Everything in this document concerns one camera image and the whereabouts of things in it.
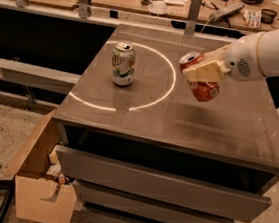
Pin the right metal bracket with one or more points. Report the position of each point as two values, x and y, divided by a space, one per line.
195 6

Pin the white bowl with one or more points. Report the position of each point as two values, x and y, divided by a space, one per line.
157 7

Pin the red coke can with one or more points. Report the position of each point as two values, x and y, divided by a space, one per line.
202 78

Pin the black mesh cup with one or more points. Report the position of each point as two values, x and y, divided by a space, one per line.
268 16

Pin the green white 7up can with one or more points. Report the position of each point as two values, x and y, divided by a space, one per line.
123 61

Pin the top grey drawer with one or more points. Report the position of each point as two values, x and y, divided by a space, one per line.
172 189

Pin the cardboard box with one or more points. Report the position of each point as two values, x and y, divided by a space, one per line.
39 199

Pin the white patterned cup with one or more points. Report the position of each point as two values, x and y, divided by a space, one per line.
252 19

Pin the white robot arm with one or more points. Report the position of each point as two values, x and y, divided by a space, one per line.
268 54

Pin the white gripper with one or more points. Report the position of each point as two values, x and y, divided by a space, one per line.
243 58

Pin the middle grey drawer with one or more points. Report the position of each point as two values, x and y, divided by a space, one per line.
140 206

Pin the grey power strip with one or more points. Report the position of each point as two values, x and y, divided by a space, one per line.
227 11

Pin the grey drawer cabinet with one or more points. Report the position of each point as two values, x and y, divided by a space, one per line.
156 122

